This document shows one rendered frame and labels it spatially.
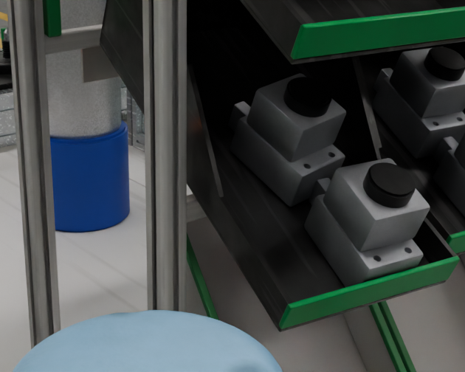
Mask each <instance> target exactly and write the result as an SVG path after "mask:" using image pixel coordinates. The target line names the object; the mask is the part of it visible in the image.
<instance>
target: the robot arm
mask: <svg viewBox="0 0 465 372"><path fill-rule="evenodd" d="M13 372H283V371H282V369H281V367H280V366H279V364H278V363H277V361H276V360H275V358H274V357H273V355H271V354H270V352H269V351H268V350H267V349H266V348H265V347H264V346H263V345H262V344H260V343H259V342H258V341H257V340H256V339H254V338H253V337H251V336H250V335H248V334H247V333H245V332H244V331H242V330H240V329H238V328H236V327H235V326H232V325H229V324H227V323H224V322H222V321H220V320H216V319H213V318H210V317H205V316H202V315H199V314H192V313H187V312H182V311H168V310H146V311H139V312H120V313H113V314H106V315H102V316H99V317H94V318H91V319H87V320H84V321H82V322H79V323H75V324H74V325H71V326H69V327H67V328H64V329H62V330H60V331H58V332H56V333H54V334H53V335H51V336H49V337H47V338H46V339H45V340H43V341H42V342H40V343H38V344H37V345H36V346H35V347H34V348H33V349H31V350H30V351H29V352H28V353H27V354H26V355H25V356H24V357H23V358H22V359H21V360H20V362H19V363H18V364H17V366H16V367H15V368H14V370H13Z"/></svg>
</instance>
